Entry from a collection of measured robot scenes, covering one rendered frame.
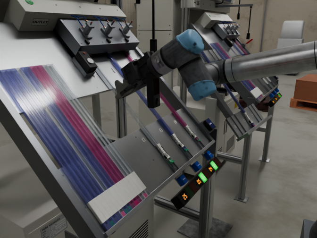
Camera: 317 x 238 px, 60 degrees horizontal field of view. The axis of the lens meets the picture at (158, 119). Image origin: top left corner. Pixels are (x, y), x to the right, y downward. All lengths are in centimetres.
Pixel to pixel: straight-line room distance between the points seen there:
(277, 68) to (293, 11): 1010
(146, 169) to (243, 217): 122
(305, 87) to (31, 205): 423
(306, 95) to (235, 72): 389
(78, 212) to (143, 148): 32
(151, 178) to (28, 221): 40
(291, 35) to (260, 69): 729
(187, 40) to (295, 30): 744
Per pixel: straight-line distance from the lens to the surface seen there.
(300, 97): 476
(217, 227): 186
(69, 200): 69
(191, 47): 78
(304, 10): 1092
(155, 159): 91
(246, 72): 86
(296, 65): 84
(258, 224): 197
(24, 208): 104
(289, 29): 819
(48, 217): 100
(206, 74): 79
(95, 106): 150
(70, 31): 104
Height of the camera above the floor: 118
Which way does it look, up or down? 18 degrees down
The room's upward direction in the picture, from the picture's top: straight up
